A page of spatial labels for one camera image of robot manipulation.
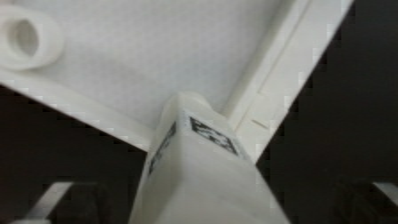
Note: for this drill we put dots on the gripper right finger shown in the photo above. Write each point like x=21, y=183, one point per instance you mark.
x=372, y=204

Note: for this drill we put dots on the white desk top tray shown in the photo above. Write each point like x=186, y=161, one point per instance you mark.
x=100, y=56

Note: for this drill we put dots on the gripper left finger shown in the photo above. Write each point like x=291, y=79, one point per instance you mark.
x=74, y=204

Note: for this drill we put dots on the white desk leg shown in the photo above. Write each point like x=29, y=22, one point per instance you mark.
x=202, y=185

